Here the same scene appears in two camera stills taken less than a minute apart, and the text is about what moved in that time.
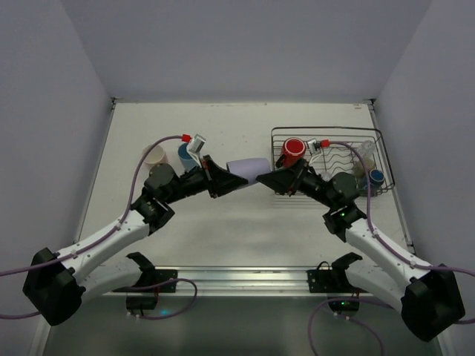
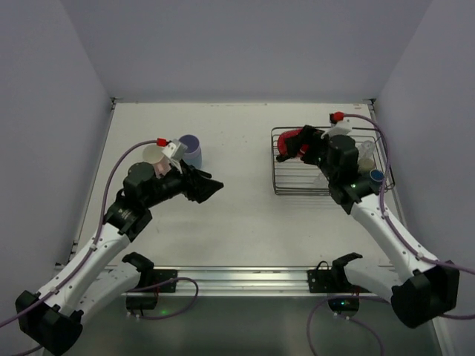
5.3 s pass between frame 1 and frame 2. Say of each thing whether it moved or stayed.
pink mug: stayed
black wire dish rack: stayed
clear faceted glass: stayed
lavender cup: moved
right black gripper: moved
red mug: moved
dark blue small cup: stayed
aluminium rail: stayed
